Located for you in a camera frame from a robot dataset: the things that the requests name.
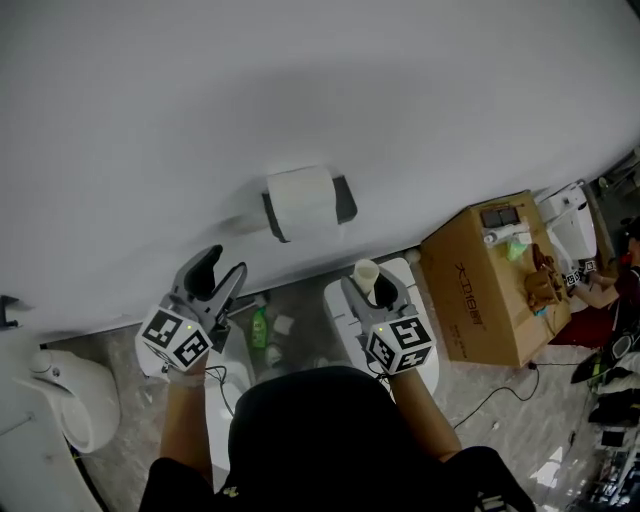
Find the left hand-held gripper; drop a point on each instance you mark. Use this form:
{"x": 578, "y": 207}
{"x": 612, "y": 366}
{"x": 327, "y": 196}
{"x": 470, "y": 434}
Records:
{"x": 172, "y": 335}

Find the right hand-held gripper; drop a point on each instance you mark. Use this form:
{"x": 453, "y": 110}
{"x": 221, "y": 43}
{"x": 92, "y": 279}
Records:
{"x": 400, "y": 345}

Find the cardboard tube core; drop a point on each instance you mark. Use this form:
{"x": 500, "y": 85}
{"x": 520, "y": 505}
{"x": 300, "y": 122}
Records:
{"x": 366, "y": 275}

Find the grey wall paper holder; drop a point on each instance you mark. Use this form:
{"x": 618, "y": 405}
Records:
{"x": 345, "y": 200}

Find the white toilet paper roll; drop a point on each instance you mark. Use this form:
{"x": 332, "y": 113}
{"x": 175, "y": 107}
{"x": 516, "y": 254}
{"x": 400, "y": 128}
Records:
{"x": 302, "y": 200}

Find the person's left forearm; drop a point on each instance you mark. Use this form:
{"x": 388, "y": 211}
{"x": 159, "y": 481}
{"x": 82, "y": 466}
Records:
{"x": 185, "y": 425}

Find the person's right forearm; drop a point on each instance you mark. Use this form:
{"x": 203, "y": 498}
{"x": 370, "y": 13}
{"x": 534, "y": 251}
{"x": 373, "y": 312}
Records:
{"x": 425, "y": 415}

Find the green bottle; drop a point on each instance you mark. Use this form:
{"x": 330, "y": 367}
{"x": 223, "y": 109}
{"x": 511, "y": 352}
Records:
{"x": 259, "y": 327}

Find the white square pad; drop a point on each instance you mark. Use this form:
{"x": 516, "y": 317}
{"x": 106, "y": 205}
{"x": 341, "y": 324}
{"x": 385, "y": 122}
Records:
{"x": 282, "y": 325}

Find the small white container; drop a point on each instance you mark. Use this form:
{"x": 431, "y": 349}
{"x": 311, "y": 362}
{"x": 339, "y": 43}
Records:
{"x": 275, "y": 356}

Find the large cardboard box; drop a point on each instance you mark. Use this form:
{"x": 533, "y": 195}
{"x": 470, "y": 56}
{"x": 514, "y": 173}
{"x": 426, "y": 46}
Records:
{"x": 480, "y": 300}

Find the white handheld device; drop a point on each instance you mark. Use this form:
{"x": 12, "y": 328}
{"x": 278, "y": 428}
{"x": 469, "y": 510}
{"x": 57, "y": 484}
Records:
{"x": 505, "y": 233}

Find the green crumpled bag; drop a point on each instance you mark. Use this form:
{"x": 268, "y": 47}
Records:
{"x": 515, "y": 249}

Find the black flat item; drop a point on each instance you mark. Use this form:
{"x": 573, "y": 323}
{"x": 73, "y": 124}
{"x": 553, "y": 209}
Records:
{"x": 499, "y": 217}

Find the person's black shirt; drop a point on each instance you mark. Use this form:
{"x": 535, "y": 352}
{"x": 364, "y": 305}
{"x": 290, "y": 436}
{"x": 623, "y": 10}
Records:
{"x": 320, "y": 440}

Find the brown object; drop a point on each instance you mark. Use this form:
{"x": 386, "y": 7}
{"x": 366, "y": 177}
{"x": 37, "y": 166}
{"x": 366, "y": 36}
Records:
{"x": 542, "y": 280}

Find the white urinal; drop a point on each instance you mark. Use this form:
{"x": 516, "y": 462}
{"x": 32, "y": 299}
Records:
{"x": 85, "y": 400}

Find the black and green shoe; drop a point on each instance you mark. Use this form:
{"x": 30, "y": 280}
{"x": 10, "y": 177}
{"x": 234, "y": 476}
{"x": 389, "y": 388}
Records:
{"x": 600, "y": 367}

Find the white sanitary fixture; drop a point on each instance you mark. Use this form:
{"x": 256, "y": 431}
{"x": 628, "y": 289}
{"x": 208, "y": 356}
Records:
{"x": 30, "y": 465}

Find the black wall hook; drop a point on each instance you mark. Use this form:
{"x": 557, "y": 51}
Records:
{"x": 9, "y": 312}

